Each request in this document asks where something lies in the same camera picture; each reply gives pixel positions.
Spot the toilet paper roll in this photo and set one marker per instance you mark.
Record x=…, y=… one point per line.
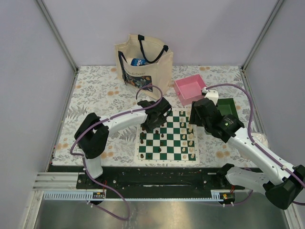
x=261, y=138

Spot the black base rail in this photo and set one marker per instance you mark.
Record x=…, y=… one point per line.
x=150, y=182

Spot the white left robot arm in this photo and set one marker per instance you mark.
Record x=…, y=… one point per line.
x=91, y=137

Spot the blue white can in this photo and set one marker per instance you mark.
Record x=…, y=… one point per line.
x=138, y=62

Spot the beige canvas tote bag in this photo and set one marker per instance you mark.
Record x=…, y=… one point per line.
x=157, y=71

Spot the green plastic tray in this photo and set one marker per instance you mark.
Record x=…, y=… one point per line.
x=227, y=107

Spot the green white chess board mat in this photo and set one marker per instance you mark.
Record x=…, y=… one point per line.
x=174, y=142

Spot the pink plastic box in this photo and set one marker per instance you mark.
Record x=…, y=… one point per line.
x=189, y=89

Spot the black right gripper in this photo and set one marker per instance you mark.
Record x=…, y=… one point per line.
x=192, y=117

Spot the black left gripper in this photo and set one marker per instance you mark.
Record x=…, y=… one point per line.
x=161, y=120

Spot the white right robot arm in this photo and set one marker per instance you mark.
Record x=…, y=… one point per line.
x=279, y=181

